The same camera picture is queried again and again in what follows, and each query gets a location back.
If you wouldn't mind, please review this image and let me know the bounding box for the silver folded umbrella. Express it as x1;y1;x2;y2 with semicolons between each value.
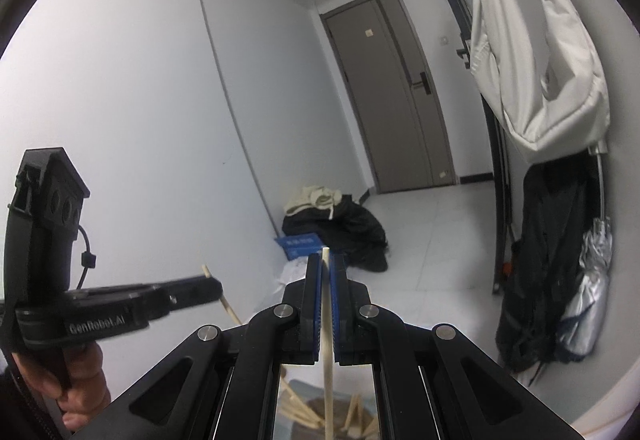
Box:
560;142;615;356

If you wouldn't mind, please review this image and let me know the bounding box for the black hanging jacket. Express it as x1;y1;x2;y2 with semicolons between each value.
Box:
495;160;608;388

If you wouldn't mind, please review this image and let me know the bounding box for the white oval chopstick holder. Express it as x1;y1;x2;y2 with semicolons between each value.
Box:
300;395;381;440

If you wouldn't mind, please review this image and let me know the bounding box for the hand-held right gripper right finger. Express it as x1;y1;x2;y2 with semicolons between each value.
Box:
331;254;583;440

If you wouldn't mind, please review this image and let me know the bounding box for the blue cardboard box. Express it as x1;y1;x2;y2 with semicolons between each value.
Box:
274;232;323;261

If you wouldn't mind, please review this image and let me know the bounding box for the beige cloth bag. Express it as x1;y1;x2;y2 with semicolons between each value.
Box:
284;185;343;221

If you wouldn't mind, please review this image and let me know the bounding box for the black door handle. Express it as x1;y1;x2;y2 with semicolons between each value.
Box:
407;72;433;95

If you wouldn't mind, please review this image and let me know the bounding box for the black clothes heap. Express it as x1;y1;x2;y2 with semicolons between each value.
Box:
281;192;390;273

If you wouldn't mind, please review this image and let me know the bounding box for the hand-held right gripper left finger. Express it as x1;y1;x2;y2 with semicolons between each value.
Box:
70;254;322;440

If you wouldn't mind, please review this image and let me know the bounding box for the person's black zip jacket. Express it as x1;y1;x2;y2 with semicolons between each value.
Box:
0;360;58;440

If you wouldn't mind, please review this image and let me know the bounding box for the black cable loop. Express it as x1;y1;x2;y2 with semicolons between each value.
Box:
75;225;97;291

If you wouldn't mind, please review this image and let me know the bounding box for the grey-brown door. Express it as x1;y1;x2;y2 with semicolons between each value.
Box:
320;0;458;195

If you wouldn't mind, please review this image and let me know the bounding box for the white plastic bag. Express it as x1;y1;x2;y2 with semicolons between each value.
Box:
272;257;311;301

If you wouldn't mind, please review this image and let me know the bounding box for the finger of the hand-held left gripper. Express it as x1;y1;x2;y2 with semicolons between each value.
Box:
150;276;224;320

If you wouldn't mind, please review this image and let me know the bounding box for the person's left hand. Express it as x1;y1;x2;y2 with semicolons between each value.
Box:
11;342;112;432

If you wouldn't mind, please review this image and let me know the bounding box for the white shoulder bag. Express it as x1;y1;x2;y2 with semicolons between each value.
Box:
470;0;611;166

